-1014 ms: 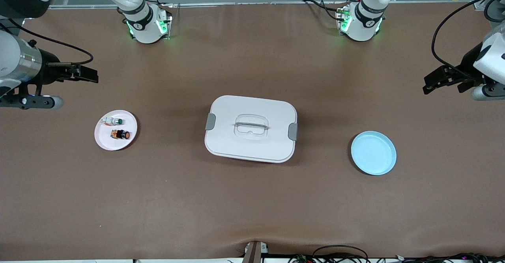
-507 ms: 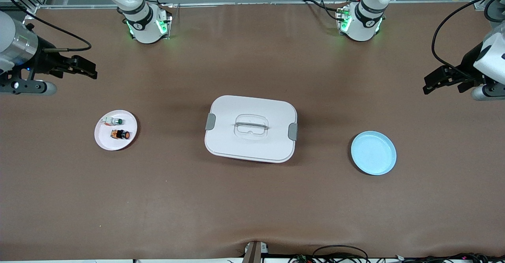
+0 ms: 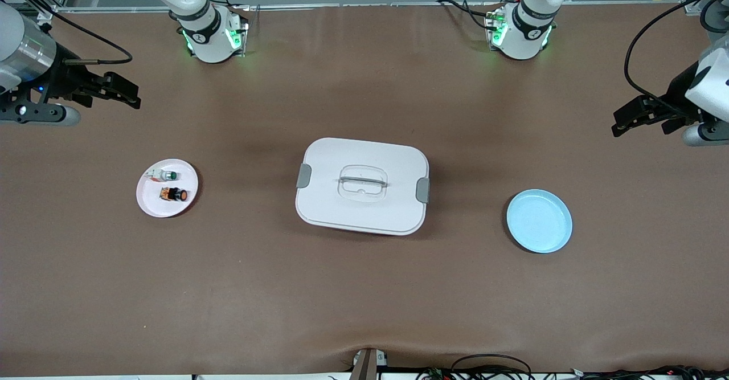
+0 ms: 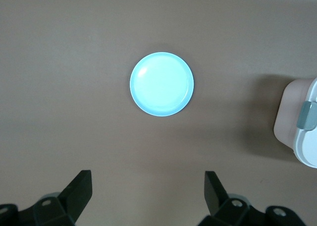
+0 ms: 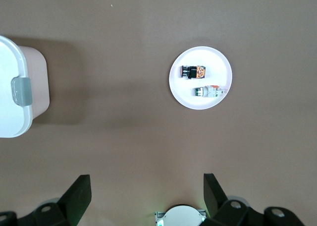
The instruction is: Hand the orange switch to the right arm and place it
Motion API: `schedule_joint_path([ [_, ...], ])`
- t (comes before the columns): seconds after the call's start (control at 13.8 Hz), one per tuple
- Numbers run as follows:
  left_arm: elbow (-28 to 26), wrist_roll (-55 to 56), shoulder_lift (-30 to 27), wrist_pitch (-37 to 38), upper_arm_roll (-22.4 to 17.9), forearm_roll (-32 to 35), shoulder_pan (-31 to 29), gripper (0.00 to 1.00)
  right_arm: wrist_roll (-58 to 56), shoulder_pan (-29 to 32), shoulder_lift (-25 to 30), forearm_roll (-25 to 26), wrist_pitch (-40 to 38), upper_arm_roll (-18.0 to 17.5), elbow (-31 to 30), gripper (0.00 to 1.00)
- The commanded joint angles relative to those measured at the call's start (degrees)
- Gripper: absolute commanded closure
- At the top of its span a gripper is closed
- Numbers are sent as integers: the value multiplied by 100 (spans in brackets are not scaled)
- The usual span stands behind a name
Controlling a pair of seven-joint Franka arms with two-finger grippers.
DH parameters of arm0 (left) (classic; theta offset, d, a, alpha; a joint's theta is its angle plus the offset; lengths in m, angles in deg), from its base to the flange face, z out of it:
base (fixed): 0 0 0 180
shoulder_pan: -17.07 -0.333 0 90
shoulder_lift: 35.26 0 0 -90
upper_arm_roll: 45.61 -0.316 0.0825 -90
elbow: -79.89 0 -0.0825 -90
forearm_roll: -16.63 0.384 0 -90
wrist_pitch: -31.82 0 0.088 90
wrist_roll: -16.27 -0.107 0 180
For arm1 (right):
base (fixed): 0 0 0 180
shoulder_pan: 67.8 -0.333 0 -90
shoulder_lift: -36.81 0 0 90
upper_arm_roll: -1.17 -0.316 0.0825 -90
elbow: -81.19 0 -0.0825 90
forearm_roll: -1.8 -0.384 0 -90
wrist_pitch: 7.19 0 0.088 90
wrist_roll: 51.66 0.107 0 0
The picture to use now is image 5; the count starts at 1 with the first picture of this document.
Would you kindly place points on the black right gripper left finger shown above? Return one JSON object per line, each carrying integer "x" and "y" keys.
{"x": 74, "y": 201}

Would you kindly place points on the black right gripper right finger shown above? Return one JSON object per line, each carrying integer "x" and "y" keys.
{"x": 215, "y": 198}

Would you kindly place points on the white lidded storage box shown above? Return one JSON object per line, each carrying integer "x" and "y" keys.
{"x": 10, "y": 87}

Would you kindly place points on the pink round plate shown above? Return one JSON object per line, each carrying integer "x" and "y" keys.
{"x": 188, "y": 94}

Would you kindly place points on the black orange push-button switch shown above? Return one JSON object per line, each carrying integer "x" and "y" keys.
{"x": 193, "y": 72}

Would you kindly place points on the white green push-button switch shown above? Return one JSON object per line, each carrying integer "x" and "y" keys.
{"x": 209, "y": 91}

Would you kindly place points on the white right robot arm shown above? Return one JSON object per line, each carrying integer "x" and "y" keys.
{"x": 180, "y": 216}

